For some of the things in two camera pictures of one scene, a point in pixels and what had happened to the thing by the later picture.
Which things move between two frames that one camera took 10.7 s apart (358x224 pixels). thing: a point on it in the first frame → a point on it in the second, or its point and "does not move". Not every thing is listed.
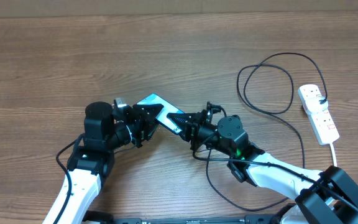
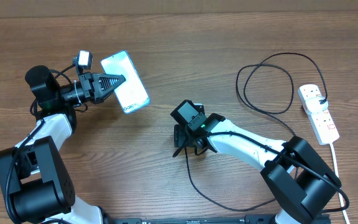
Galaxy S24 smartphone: [154, 99] → [131, 94]
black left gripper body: [138, 129] → [86, 88]
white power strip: [322, 124] does not move
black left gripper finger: [148, 112] → [104, 84]
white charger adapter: [314, 106] does not move
